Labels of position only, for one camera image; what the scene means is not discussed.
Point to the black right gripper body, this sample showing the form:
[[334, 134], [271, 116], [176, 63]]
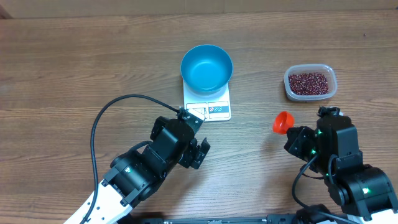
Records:
[[303, 147]]

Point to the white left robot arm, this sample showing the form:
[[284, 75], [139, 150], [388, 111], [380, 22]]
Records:
[[137, 174]]

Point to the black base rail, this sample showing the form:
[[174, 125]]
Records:
[[268, 219]]

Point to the red scoop blue handle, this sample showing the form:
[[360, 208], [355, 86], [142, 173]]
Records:
[[283, 121]]

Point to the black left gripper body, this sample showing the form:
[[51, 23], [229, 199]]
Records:
[[192, 156]]

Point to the red beans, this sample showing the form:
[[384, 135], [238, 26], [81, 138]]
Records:
[[308, 84]]

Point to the white digital kitchen scale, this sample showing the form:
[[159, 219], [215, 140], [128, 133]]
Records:
[[211, 101]]

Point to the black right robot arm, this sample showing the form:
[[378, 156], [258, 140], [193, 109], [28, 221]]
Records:
[[364, 193]]

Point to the clear plastic container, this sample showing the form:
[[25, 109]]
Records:
[[311, 68]]

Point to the teal blue bowl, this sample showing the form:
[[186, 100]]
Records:
[[206, 68]]

